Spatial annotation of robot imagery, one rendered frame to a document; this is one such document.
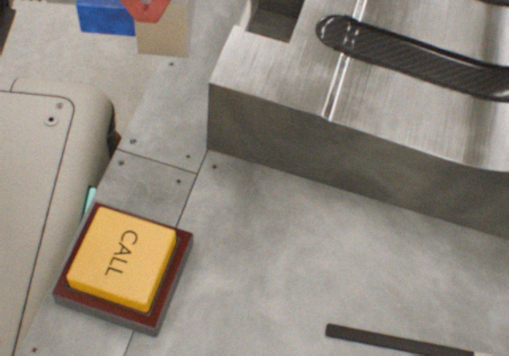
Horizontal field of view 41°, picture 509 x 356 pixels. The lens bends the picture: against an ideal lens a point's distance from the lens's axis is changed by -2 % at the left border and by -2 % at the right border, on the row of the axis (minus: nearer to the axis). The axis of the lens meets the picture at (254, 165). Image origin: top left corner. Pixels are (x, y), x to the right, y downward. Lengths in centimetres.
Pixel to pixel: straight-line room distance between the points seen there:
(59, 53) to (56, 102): 46
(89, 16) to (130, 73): 118
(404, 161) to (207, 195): 16
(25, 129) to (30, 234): 20
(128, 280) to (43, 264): 64
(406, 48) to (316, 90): 9
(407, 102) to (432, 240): 12
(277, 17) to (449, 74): 15
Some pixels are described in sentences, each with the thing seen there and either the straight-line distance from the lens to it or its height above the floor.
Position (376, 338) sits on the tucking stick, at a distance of 53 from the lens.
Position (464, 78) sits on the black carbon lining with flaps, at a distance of 57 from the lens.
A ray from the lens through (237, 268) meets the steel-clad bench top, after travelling 54.
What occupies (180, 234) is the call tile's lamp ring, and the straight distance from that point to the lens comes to 52.
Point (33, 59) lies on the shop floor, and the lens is 172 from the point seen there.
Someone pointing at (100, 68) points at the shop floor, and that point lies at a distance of 168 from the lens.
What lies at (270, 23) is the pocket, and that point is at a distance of 59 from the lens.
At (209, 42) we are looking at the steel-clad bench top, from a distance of 65.
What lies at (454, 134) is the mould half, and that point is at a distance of 53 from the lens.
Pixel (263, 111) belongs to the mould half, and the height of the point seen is 87.
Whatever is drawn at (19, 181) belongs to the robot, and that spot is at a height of 28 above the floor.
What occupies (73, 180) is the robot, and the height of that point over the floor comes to 28.
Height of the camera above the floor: 129
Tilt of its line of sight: 58 degrees down
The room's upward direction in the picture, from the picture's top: 9 degrees clockwise
